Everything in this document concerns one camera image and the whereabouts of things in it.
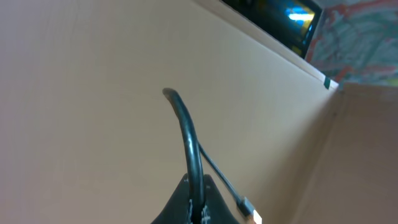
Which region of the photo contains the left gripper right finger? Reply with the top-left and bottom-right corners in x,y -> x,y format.
200,174 -> 239,224

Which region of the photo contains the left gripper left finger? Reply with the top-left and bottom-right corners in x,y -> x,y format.
151,174 -> 193,224

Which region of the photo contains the black USB cable with plug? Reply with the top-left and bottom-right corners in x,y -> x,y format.
162,87 -> 262,224

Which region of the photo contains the dark monitor screen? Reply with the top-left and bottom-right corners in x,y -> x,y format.
223,0 -> 322,58

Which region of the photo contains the cardboard box wall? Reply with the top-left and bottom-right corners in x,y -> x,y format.
1,1 -> 397,223

